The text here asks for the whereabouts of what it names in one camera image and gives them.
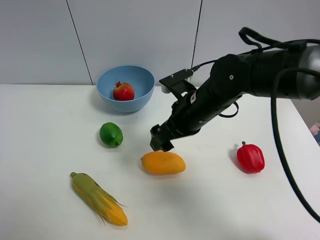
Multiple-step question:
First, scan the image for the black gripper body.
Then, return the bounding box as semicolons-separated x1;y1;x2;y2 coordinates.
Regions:
158;93;225;143

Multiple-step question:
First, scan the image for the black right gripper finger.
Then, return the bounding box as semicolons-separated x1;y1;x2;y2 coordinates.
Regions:
161;140;174;152

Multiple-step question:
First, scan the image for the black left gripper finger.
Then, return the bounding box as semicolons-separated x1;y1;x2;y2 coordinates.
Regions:
150;124;163;151

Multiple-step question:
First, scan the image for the yellow orange mango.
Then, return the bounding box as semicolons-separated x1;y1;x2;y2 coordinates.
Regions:
140;151;186;175

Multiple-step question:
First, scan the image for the green lime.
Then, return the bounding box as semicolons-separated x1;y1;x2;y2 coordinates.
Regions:
99;122;124;148

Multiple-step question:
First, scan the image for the red pomegranate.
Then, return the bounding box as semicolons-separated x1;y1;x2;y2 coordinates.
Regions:
112;81;135;101

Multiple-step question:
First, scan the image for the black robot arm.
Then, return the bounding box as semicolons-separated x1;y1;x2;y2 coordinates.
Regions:
150;42;320;152

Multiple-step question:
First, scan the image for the light blue plastic bowl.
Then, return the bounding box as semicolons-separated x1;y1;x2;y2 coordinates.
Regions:
96;65;156;113

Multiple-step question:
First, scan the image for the red bell pepper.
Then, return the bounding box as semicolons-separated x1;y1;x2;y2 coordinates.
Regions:
236;141;265;174

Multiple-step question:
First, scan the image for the yellow corn cob with husk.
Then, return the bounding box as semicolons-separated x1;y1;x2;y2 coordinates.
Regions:
70;172;128;227

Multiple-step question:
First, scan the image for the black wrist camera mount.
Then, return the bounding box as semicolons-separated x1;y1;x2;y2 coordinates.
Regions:
159;68;196;100

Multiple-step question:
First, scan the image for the black cable bundle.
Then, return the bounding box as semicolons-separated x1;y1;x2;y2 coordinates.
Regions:
238;26;320;224

